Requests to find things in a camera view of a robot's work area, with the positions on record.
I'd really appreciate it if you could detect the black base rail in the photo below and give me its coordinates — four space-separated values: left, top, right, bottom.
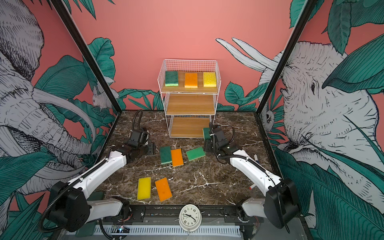
101 203 304 240

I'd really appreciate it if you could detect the black frame post right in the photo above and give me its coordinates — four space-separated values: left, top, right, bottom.
256 0 318 117

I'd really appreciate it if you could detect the dark green sponge beside orange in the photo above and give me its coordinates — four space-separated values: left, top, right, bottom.
159 146 172 165

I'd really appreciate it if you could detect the yellow sponge on table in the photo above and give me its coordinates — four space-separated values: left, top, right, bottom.
137 177 152 200

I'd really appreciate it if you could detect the black frame post left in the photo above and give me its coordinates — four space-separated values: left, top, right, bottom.
51 0 122 116

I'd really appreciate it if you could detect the white slotted cable duct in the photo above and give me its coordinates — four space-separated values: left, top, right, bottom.
104 225 243 238

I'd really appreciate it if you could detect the white wire wooden shelf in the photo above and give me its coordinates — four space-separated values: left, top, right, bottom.
158 59 221 138

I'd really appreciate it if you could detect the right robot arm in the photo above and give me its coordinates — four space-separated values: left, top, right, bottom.
204 122 301 232

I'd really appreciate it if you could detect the white analog clock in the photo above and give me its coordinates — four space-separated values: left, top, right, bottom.
176 204 202 235

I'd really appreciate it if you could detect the dark green sponge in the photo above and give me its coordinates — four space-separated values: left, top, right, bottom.
165 71 179 87
203 128 211 140
159 146 172 165

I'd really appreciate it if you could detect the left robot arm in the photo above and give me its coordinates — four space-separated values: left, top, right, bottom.
37 110 156 233

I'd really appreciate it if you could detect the light green yellow sponge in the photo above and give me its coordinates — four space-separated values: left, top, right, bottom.
186 147 206 161

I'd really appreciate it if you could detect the orange sponge tilted front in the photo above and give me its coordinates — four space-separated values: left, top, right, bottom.
155 178 173 202

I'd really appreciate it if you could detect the black frame post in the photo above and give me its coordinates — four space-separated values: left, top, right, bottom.
256 0 318 117
51 0 122 116

